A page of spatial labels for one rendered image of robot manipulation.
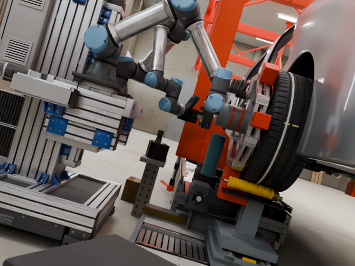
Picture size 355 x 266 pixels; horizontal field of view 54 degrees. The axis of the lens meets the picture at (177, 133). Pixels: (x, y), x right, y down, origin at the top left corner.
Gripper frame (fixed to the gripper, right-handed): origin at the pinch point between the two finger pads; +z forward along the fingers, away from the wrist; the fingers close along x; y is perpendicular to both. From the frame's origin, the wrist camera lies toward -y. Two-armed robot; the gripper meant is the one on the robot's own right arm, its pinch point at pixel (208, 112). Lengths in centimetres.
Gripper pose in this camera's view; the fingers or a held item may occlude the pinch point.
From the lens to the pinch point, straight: 183.0
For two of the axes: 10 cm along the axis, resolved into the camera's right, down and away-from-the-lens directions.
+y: 2.9, -9.6, -0.1
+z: 0.2, -0.1, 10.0
